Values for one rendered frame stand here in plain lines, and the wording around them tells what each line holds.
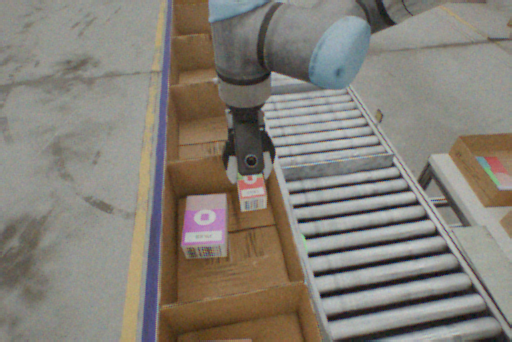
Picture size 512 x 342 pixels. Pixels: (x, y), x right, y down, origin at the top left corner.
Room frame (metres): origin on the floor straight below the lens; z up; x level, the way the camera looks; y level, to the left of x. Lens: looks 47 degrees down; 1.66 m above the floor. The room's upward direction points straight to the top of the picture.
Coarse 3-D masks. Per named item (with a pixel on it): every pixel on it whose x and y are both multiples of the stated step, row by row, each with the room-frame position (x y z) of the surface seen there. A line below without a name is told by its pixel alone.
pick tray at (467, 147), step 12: (456, 144) 0.92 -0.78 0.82; (468, 144) 0.94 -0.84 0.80; (480, 144) 0.94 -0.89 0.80; (492, 144) 0.94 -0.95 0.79; (504, 144) 0.95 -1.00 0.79; (456, 156) 0.89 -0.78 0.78; (468, 156) 0.84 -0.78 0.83; (480, 156) 0.91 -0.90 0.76; (492, 156) 0.91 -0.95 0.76; (504, 156) 0.91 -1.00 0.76; (468, 168) 0.80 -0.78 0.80; (480, 168) 0.76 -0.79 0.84; (468, 180) 0.77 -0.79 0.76; (480, 180) 0.73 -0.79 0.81; (492, 180) 0.70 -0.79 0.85; (480, 192) 0.70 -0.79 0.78; (492, 192) 0.67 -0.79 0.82; (504, 192) 0.66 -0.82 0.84; (492, 204) 0.66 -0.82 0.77; (504, 204) 0.66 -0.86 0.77
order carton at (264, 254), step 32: (192, 160) 0.60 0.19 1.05; (192, 192) 0.60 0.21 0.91; (224, 192) 0.62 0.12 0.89; (256, 224) 0.50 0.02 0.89; (288, 224) 0.40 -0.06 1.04; (160, 256) 0.31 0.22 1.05; (256, 256) 0.40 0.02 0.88; (288, 256) 0.37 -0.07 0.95; (160, 288) 0.25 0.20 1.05; (192, 288) 0.31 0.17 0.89; (224, 288) 0.31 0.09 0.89; (256, 288) 0.31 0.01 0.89
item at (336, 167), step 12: (372, 156) 0.86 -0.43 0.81; (384, 156) 0.87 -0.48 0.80; (288, 168) 0.80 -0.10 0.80; (300, 168) 0.81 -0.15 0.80; (312, 168) 0.81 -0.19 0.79; (324, 168) 0.82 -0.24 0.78; (336, 168) 0.83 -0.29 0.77; (348, 168) 0.84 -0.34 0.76; (360, 168) 0.85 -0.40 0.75; (372, 168) 0.86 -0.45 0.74; (288, 180) 0.80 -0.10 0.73
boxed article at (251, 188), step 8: (240, 176) 0.44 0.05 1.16; (248, 176) 0.44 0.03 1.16; (256, 176) 0.44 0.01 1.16; (240, 184) 0.42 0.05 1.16; (248, 184) 0.42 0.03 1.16; (256, 184) 0.42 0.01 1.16; (264, 184) 0.42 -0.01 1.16; (240, 192) 0.40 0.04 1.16; (248, 192) 0.40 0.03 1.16; (256, 192) 0.40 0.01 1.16; (264, 192) 0.40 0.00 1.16; (240, 200) 0.40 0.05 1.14; (248, 200) 0.39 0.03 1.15; (256, 200) 0.39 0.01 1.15; (264, 200) 0.39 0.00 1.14; (248, 208) 0.39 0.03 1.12; (256, 208) 0.39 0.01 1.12
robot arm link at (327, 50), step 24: (336, 0) 0.44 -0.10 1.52; (264, 24) 0.40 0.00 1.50; (288, 24) 0.39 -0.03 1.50; (312, 24) 0.38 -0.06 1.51; (336, 24) 0.37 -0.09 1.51; (360, 24) 0.37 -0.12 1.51; (264, 48) 0.39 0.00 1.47; (288, 48) 0.37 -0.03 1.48; (312, 48) 0.36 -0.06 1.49; (336, 48) 0.35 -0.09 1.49; (360, 48) 0.38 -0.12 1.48; (288, 72) 0.38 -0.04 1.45; (312, 72) 0.35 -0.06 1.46; (336, 72) 0.34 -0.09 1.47
